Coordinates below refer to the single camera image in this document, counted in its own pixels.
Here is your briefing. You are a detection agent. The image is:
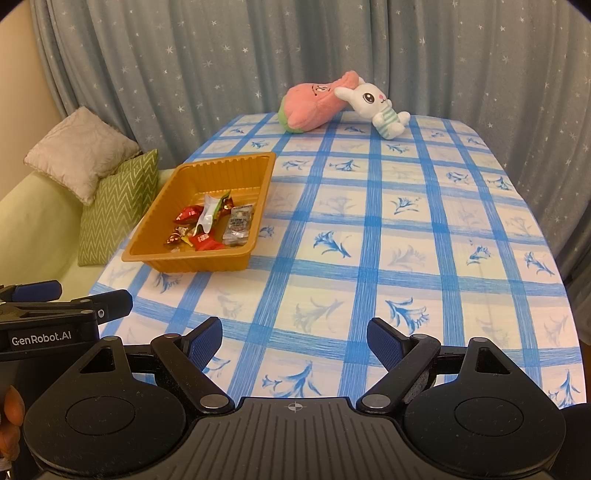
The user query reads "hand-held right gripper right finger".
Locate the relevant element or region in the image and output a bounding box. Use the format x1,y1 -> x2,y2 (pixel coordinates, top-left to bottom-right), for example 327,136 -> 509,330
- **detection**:
355,318 -> 525,416

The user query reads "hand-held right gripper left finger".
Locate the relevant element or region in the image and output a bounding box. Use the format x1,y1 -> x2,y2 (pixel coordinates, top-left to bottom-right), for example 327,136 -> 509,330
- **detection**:
41,316 -> 236,416

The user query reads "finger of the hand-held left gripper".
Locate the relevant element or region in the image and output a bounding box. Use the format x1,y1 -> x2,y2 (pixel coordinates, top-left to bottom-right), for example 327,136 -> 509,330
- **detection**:
0,280 -> 63,303
0,289 -> 134,323

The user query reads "red packet with white label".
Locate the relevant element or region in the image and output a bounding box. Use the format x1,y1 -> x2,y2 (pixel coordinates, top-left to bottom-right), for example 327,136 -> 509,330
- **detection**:
190,233 -> 226,252

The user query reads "large red snack packet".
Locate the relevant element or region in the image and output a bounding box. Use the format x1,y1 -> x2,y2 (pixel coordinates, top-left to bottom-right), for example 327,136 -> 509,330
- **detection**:
173,205 -> 204,225

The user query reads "clear packet with dark snack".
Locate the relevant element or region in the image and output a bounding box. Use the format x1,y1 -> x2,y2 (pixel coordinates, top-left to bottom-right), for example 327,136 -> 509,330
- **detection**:
222,203 -> 256,245

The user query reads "green-edged printed snack packet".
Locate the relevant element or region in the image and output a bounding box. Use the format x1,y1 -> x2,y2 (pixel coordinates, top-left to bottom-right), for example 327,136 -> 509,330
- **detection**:
194,194 -> 235,236

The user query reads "orange plastic tray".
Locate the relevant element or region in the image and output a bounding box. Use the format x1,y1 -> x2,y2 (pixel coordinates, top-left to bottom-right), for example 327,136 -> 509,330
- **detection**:
121,152 -> 277,274

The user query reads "person's left hand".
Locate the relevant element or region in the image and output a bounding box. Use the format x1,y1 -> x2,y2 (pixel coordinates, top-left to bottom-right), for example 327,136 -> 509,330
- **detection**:
0,385 -> 26,459

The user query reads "light green sofa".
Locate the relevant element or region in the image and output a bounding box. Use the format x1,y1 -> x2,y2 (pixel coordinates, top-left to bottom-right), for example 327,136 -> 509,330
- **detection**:
0,168 -> 178,296

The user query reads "green zigzag cushion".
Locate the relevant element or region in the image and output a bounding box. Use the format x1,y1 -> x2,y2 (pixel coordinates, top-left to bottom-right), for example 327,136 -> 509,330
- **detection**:
78,148 -> 160,267

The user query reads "blue checked tablecloth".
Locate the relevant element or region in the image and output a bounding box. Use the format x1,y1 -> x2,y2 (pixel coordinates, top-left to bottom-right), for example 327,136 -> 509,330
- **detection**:
90,112 -> 587,411

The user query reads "beige cushion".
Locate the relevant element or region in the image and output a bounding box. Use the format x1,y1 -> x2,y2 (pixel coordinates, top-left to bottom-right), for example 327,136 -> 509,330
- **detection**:
24,107 -> 141,206

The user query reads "white rabbit plush toy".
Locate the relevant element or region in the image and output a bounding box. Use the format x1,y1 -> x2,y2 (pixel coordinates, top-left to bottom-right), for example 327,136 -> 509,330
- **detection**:
334,79 -> 411,140

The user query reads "pink peach plush toy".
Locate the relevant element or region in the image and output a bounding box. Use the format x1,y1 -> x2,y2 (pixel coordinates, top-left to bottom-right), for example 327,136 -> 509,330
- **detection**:
279,70 -> 363,134

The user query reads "blue star-print curtain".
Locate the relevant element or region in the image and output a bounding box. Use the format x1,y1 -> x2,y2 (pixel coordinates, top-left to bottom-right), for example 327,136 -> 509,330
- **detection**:
30,0 -> 591,273

